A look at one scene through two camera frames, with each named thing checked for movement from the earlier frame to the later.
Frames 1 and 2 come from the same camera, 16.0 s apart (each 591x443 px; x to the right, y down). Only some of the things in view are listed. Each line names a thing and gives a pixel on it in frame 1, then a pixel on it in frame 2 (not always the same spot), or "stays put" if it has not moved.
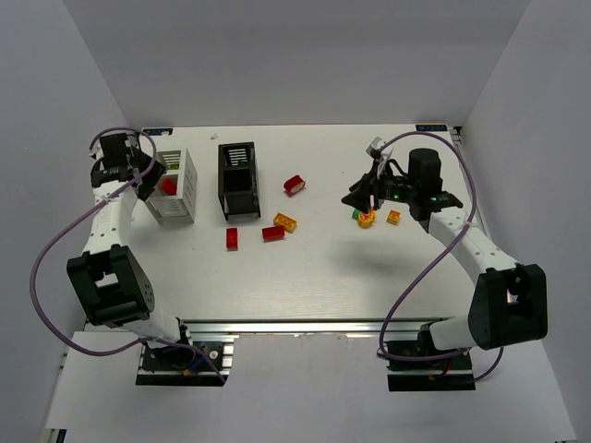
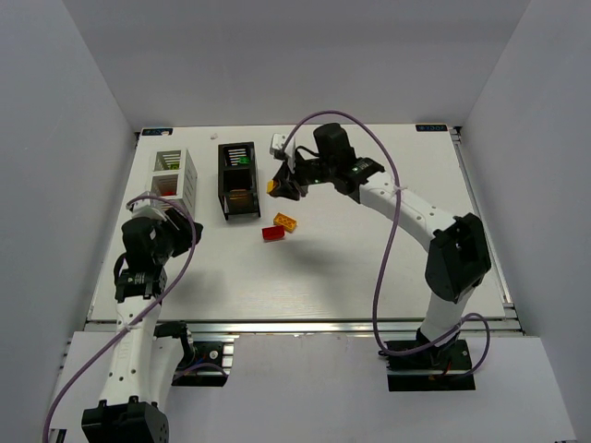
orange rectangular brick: [283, 220] stays put
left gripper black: [145, 174] -> [183, 229]
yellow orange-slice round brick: [367, 220] -> [238, 198]
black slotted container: [237, 180] stays put
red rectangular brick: [273, 233] stays put
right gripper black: [376, 185] -> [295, 174]
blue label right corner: [431, 127] stays put
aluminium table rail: [301, 326] stays put
